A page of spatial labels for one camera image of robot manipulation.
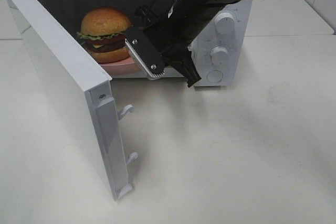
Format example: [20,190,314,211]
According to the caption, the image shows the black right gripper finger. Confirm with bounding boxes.
[167,50,201,88]

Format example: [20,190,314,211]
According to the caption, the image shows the white timer knob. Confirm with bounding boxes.
[210,46,229,66]

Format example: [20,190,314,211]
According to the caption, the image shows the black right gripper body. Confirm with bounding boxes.
[143,0,223,63]

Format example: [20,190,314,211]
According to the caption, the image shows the pink round plate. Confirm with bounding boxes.
[100,57,141,77]

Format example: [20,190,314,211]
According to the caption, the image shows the white microwave door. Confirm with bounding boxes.
[7,0,138,200]

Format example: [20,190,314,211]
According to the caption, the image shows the white upper power knob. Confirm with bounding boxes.
[214,12,236,35]

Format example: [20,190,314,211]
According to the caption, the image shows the burger with lettuce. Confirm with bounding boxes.
[77,6,132,64]

